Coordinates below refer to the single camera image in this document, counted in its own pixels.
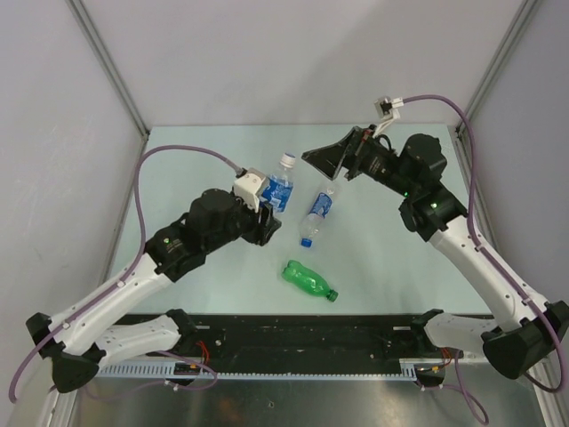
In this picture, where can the blue label bottle white cap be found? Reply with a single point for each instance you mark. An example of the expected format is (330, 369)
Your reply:
(280, 184)

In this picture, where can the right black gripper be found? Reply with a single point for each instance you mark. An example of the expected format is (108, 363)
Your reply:
(349, 152)

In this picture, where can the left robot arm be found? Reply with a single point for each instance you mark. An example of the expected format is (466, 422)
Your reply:
(83, 339)

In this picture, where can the grey slotted cable duct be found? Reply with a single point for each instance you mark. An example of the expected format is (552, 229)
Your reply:
(169, 369)

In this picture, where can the left aluminium frame post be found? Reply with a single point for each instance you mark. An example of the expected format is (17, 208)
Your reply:
(102, 54)

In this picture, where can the green plastic bottle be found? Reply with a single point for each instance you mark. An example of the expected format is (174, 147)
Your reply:
(308, 281)

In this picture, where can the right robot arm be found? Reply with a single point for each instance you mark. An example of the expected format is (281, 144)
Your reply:
(525, 326)

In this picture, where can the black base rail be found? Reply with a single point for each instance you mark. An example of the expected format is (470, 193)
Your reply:
(310, 343)

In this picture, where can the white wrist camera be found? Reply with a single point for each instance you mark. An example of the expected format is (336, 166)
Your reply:
(388, 112)
(249, 187)

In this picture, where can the clear bottle blue cap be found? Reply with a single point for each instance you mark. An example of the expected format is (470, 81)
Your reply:
(324, 200)

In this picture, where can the right aluminium frame post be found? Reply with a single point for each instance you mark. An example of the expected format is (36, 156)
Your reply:
(516, 29)

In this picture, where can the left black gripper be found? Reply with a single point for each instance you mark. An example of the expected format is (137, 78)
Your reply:
(260, 232)

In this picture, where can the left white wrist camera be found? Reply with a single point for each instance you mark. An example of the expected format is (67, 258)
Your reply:
(249, 187)

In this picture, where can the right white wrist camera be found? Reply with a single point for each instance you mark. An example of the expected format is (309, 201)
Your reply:
(388, 112)

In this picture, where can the aluminium frame post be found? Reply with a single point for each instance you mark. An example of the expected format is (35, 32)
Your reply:
(102, 54)
(516, 29)

